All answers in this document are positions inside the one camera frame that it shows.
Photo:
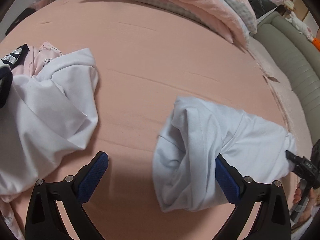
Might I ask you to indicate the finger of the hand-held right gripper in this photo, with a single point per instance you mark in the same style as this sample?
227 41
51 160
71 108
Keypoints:
291 156

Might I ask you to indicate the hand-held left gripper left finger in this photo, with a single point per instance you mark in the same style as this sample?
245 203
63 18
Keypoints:
92 180

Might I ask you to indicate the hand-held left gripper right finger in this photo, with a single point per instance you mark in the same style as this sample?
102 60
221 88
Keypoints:
226 180

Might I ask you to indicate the light blue navy-trimmed shirt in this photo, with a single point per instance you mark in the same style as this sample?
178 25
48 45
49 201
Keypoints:
212 150

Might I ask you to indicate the white garment with navy collar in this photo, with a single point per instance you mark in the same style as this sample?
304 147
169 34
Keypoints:
45 117

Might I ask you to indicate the person's right hand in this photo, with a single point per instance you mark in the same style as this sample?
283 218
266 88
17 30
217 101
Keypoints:
306 205

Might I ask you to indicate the pale pink textured pillow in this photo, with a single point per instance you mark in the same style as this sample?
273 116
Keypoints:
265 57
290 110

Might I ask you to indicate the grey padded headboard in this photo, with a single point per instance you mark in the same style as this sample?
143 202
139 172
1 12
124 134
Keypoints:
292 60

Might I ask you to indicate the orange carrot plush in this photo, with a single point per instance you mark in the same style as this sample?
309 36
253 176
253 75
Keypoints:
316 42

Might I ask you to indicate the bed with pink sheet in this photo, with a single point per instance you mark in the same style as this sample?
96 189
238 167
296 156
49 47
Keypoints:
137 67

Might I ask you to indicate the white bunny plush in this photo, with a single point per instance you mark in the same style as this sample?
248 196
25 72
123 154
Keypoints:
300 25

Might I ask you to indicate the pale pink garment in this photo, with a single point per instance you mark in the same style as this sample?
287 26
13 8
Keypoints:
37 57

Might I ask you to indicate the beige monkey plush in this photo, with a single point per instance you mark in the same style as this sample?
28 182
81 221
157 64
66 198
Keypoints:
288 5

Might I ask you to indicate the folded pink checked quilt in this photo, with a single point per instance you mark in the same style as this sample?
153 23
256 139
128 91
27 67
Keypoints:
187 2

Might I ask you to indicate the pink cloth heap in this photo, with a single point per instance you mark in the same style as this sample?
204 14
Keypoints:
41 3

